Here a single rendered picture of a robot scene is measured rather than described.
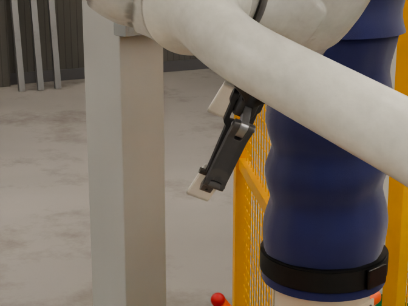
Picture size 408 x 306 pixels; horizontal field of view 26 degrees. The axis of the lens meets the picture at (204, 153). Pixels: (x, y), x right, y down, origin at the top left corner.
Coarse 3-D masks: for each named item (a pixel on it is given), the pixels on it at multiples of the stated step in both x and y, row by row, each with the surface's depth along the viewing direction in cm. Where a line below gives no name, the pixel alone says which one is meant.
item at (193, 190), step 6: (198, 174) 109; (198, 180) 109; (192, 186) 111; (198, 186) 110; (186, 192) 112; (192, 192) 112; (198, 192) 112; (204, 192) 111; (198, 198) 113; (204, 198) 112
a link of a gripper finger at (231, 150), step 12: (240, 120) 100; (228, 132) 101; (252, 132) 100; (228, 144) 102; (240, 144) 101; (216, 156) 103; (228, 156) 102; (216, 168) 103; (228, 168) 103; (204, 180) 104; (216, 180) 104
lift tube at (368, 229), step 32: (352, 64) 138; (384, 64) 142; (288, 128) 143; (288, 160) 146; (320, 160) 143; (352, 160) 143; (288, 192) 146; (320, 192) 143; (352, 192) 143; (288, 224) 148; (320, 224) 145; (352, 224) 145; (384, 224) 151; (288, 256) 148; (320, 256) 146; (352, 256) 146; (288, 288) 150
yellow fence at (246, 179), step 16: (256, 128) 265; (256, 144) 266; (240, 160) 285; (240, 176) 289; (256, 176) 268; (240, 192) 291; (256, 192) 257; (240, 208) 292; (240, 224) 294; (240, 240) 296; (256, 240) 270; (240, 256) 297; (256, 256) 271; (240, 272) 299; (256, 272) 273; (240, 288) 300; (256, 288) 274; (240, 304) 302; (256, 304) 276
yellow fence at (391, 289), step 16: (400, 48) 239; (400, 64) 240; (400, 80) 241; (400, 192) 248; (400, 208) 248; (400, 224) 250; (400, 240) 251; (400, 256) 252; (400, 272) 254; (384, 288) 258; (400, 288) 256; (384, 304) 259; (400, 304) 258
